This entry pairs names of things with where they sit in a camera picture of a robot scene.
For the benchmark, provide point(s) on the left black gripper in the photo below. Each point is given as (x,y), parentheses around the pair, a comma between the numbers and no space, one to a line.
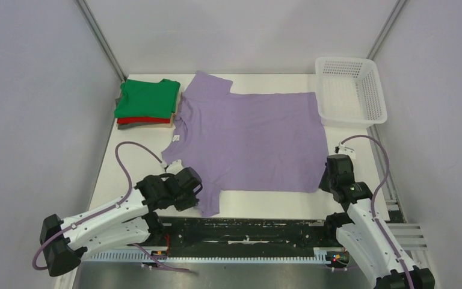
(190,201)

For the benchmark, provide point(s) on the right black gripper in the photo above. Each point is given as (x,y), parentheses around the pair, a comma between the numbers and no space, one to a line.
(323,185)

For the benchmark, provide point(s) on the purple t shirt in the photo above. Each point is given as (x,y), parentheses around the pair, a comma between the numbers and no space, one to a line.
(252,142)

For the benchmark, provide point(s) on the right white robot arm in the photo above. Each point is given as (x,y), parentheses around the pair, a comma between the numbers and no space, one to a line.
(364,234)

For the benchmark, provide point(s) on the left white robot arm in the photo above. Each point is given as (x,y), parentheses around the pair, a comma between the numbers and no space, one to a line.
(130,219)

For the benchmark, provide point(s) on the tan folded t shirt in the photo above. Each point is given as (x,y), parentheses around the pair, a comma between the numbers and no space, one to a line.
(176,106)

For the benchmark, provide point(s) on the red folded t shirt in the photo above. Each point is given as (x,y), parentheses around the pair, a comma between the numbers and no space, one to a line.
(143,119)

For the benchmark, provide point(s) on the white plastic basket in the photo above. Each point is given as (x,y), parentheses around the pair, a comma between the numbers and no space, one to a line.
(349,92)

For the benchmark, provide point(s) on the grey folded t shirt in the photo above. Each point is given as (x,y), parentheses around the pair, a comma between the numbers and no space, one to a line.
(143,125)

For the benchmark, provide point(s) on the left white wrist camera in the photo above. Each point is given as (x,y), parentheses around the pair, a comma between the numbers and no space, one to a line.
(177,164)

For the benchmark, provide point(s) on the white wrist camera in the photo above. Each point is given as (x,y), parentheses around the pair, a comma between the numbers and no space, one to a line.
(345,150)
(177,164)

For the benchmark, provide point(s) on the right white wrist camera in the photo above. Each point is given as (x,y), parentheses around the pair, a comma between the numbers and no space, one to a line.
(345,150)

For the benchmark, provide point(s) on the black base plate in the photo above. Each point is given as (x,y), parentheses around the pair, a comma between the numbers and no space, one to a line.
(243,238)

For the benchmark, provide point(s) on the white cable duct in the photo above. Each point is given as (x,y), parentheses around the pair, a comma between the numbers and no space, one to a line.
(317,255)

